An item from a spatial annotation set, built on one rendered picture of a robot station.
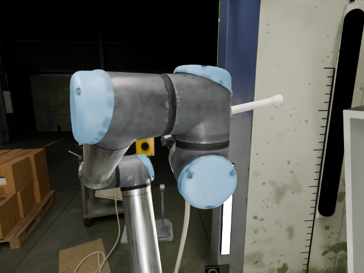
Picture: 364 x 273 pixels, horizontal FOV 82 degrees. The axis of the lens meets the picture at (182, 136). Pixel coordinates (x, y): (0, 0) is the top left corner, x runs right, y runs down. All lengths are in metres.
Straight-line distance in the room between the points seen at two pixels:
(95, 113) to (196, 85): 0.14
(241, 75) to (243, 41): 0.18
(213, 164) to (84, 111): 0.18
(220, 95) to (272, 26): 1.11
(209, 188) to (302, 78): 1.22
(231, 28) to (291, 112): 0.61
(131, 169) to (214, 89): 0.56
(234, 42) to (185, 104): 1.04
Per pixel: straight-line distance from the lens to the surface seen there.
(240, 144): 1.33
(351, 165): 1.03
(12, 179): 3.30
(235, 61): 1.29
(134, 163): 0.81
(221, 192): 0.34
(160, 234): 1.51
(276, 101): 0.75
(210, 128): 0.31
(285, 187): 1.56
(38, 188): 3.75
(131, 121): 0.26
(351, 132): 0.98
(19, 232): 3.22
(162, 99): 0.27
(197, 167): 0.31
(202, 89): 0.30
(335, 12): 1.63
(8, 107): 9.48
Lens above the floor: 1.69
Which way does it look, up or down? 11 degrees down
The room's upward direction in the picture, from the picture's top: straight up
